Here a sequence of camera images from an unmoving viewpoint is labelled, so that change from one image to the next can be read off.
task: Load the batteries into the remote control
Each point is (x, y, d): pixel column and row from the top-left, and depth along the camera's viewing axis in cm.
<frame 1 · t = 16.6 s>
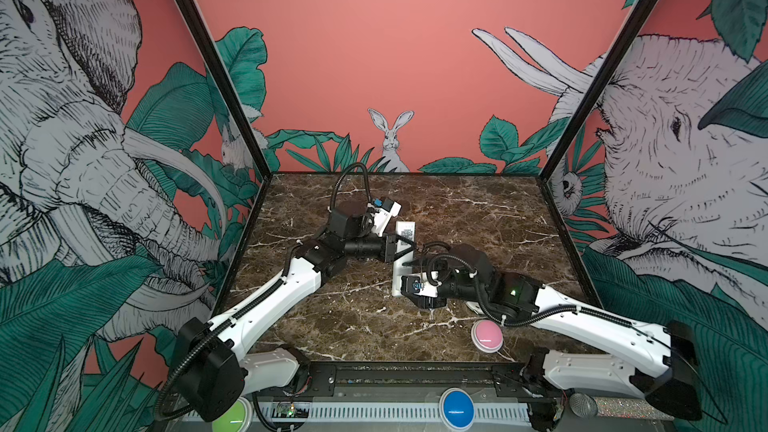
left hand: (414, 244, 69), fingers closed
right hand: (402, 274, 68), fingers open
pink round push button: (487, 336, 81), point 2 cm above the table

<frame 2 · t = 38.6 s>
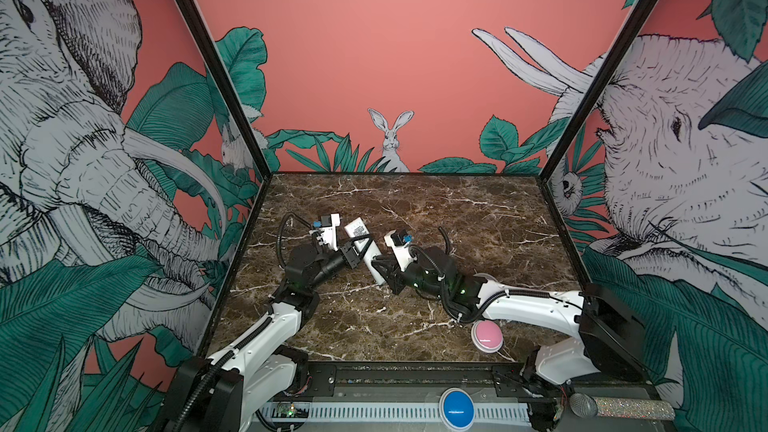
left hand: (373, 236, 74), fingers closed
right hand: (369, 263, 72), fingers closed
the named things where they were.

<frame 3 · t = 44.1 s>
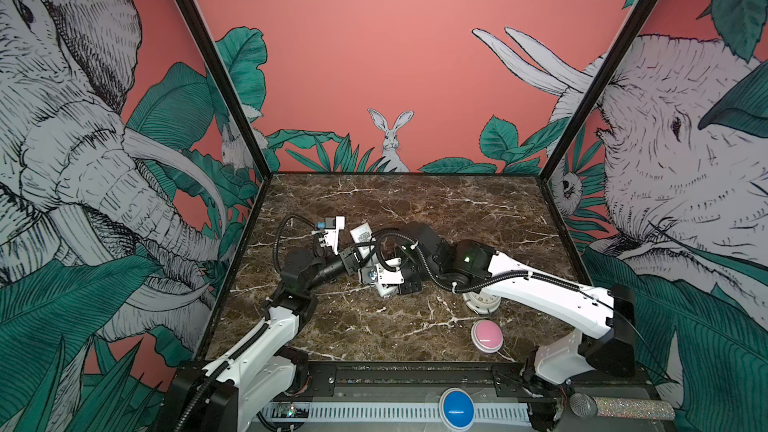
left hand: (378, 245, 70), fingers closed
right hand: (377, 265, 68), fingers closed
the named things where they were.

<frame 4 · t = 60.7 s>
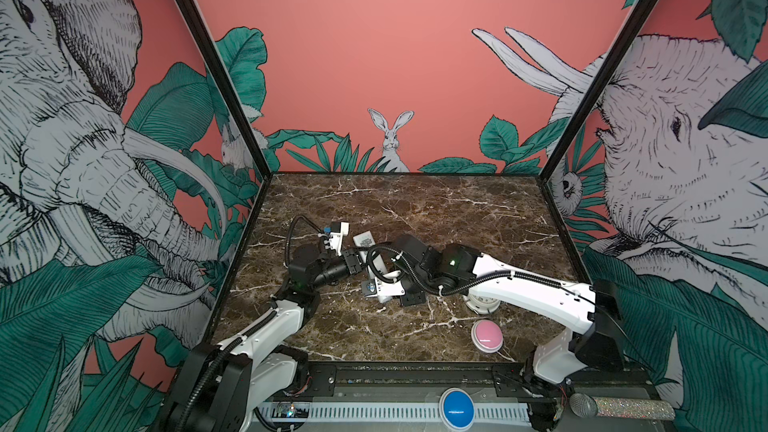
left hand: (379, 251, 74), fingers closed
right hand: (385, 282, 72), fingers closed
the named things where they were.

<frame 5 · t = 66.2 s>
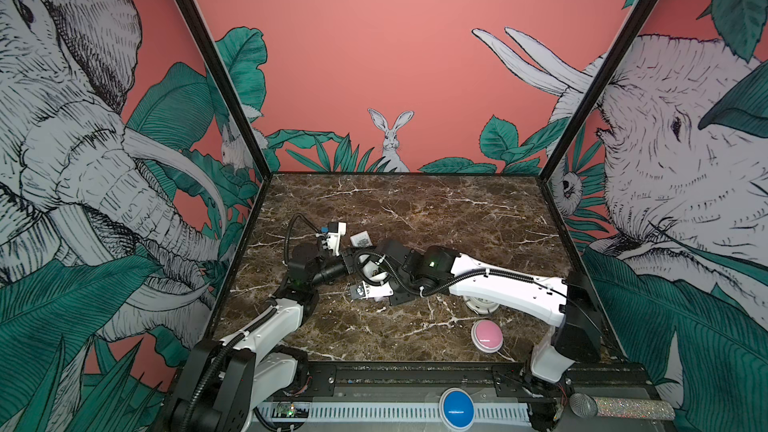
left hand: (377, 251, 76), fingers closed
right hand: (378, 277, 75), fingers closed
the named things where they were.

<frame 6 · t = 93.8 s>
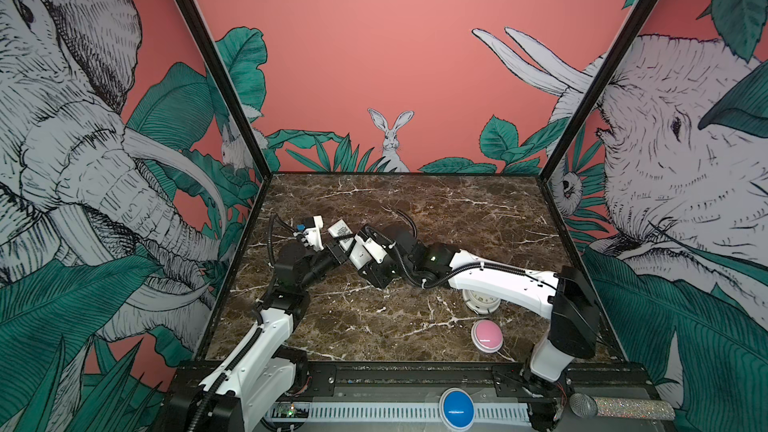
left hand: (357, 234, 75), fingers closed
right hand: (360, 265, 75), fingers open
the named things where they were.

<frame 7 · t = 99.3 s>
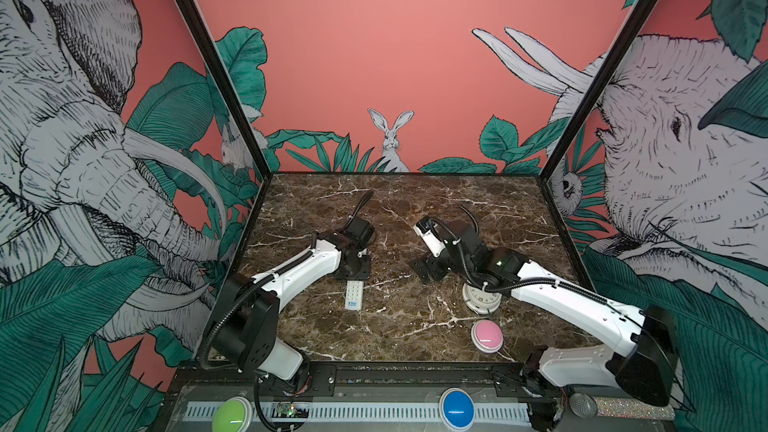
left hand: (361, 269, 86), fingers open
right hand: (419, 250, 76), fingers open
white remote control: (354, 295, 83), point 7 cm above the table
the other named things where they were.

